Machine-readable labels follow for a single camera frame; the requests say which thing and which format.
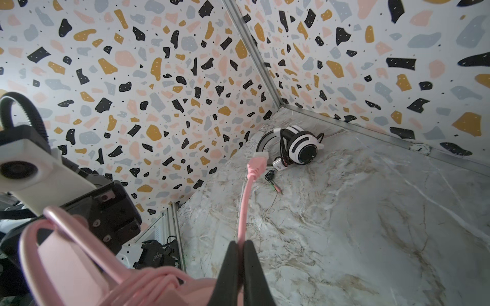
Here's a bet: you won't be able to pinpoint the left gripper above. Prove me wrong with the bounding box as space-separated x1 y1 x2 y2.
0 179 143 269

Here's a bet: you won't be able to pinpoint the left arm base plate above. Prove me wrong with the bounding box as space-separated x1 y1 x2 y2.
133 235 182 270

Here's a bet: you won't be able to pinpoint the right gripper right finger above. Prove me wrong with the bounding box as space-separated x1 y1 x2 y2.
243 240 276 306

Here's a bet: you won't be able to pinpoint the black corrugated cable conduit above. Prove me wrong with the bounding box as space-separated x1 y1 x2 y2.
0 91 50 144

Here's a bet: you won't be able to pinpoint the pink headphone cable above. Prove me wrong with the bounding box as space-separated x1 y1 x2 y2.
106 150 271 306

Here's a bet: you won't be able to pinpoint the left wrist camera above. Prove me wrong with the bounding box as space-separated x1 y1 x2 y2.
1 125 96 216

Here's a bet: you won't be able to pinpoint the white black headphones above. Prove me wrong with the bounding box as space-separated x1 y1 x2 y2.
256 125 325 171

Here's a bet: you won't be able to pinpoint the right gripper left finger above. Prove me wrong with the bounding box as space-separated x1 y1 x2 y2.
208 241 240 306

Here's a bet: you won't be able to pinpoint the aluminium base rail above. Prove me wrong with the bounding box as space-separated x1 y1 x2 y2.
125 204 186 271

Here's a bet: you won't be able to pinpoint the left corner aluminium post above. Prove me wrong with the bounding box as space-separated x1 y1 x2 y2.
223 0 282 110

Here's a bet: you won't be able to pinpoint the pink headphones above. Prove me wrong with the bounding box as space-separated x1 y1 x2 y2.
19 206 216 305

